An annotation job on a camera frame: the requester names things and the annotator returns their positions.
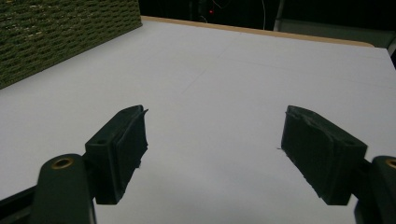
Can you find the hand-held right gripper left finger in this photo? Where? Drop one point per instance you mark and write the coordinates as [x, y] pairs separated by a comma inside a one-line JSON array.
[[116, 149]]

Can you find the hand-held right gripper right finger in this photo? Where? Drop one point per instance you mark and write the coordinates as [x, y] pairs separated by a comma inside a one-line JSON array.
[[323, 155]]

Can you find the green woven basket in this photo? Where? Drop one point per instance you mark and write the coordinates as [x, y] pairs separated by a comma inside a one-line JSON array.
[[46, 37]]

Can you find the grey metal stand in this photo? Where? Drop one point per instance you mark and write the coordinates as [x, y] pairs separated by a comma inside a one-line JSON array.
[[327, 31]]

